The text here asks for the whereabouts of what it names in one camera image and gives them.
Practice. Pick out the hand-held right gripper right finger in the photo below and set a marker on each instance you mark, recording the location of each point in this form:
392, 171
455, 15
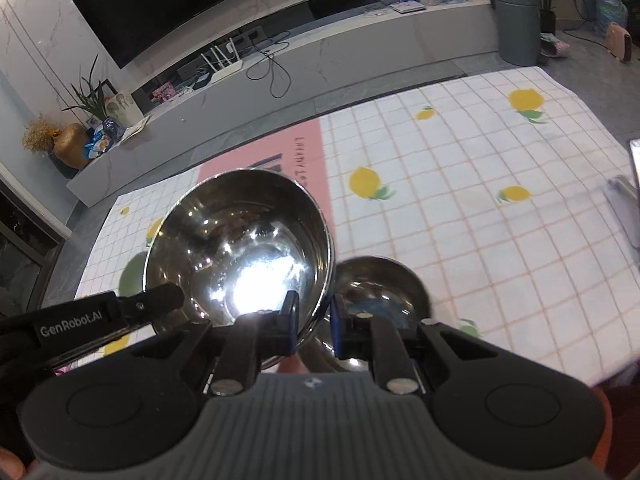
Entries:
339, 330

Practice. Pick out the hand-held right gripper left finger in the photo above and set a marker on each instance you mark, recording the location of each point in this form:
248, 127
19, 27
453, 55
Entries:
290, 322

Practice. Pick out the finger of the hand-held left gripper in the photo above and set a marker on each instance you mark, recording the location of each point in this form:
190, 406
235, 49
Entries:
160, 300

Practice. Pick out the blue steel bowl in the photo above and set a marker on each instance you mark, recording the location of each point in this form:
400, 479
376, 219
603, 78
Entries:
380, 280

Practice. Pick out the orange steel bowl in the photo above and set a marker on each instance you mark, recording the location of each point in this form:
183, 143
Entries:
225, 230

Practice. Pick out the person's left hand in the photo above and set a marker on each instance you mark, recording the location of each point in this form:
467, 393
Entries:
10, 465

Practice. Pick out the dark glass cabinet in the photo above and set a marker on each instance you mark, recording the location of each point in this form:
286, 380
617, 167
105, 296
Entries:
25, 250

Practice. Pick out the checkered lemon tablecloth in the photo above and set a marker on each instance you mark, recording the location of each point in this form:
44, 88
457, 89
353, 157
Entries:
450, 240

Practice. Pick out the pink printed table mat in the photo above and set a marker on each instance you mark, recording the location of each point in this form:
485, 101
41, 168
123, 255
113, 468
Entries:
305, 160

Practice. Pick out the blue snack packets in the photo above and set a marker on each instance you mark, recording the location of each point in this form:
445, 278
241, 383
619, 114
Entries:
102, 140

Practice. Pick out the pale paper sheet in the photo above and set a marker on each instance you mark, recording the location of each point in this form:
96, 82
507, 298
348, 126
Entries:
136, 127

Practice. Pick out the golden brown vase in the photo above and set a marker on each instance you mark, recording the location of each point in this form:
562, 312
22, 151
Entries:
72, 147

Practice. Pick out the white illustrated card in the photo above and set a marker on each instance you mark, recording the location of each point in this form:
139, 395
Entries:
121, 109

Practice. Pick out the dried yellow flowers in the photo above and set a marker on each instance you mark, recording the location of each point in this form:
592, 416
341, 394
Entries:
40, 132

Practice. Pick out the pink patterned box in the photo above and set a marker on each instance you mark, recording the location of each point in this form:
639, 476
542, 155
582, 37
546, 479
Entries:
163, 93

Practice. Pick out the slender green leaf plant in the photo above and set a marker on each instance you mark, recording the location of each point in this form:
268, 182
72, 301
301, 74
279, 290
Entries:
90, 95

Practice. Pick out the small black box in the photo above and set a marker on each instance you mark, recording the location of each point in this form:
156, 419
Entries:
201, 81

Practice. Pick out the white router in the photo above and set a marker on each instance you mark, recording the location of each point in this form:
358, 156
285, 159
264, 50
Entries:
225, 72

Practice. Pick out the grey television console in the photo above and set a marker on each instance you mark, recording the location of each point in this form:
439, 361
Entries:
350, 60

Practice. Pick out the person's dark red clothing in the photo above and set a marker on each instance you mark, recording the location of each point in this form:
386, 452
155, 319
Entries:
625, 435

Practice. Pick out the grey metal stand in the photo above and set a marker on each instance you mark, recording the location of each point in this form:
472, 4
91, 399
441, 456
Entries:
622, 205

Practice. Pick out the grey trash bin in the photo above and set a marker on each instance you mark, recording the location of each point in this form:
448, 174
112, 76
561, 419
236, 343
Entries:
517, 30

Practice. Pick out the pink space heater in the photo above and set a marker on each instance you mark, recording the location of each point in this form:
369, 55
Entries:
619, 42

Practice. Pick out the blue water bottle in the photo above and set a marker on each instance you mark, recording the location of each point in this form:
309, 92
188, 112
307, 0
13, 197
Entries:
611, 12

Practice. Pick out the black wall television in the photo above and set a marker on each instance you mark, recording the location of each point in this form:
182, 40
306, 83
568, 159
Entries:
175, 5

